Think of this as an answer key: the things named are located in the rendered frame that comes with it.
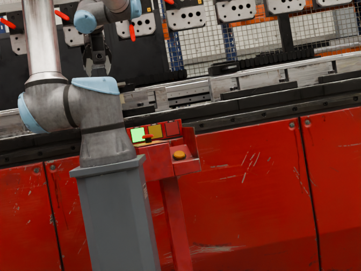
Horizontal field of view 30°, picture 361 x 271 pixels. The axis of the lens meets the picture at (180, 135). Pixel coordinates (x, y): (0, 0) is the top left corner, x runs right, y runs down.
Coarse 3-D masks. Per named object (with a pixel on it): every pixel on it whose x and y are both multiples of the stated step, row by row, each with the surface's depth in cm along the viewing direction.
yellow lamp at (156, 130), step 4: (160, 124) 236; (148, 128) 235; (152, 128) 235; (156, 128) 236; (160, 128) 236; (152, 132) 235; (156, 132) 236; (160, 132) 236; (156, 136) 236; (160, 136) 236
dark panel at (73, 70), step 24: (72, 48) 310; (120, 48) 313; (144, 48) 314; (0, 72) 307; (24, 72) 308; (72, 72) 311; (96, 72) 312; (120, 72) 313; (144, 72) 314; (0, 96) 308
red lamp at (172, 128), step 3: (165, 123) 236; (168, 123) 237; (171, 123) 237; (174, 123) 237; (177, 123) 237; (165, 126) 236; (168, 126) 237; (171, 126) 237; (174, 126) 237; (177, 126) 237; (168, 129) 237; (171, 129) 237; (174, 129) 237; (177, 129) 237; (168, 132) 237; (171, 132) 237; (174, 132) 237; (177, 132) 237; (168, 135) 237
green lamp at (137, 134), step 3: (135, 129) 234; (138, 129) 234; (141, 129) 234; (132, 132) 233; (135, 132) 234; (138, 132) 234; (141, 132) 234; (132, 135) 233; (135, 135) 234; (138, 135) 234; (141, 135) 234; (132, 138) 233; (135, 138) 234; (138, 138) 234; (141, 138) 234; (135, 141) 234
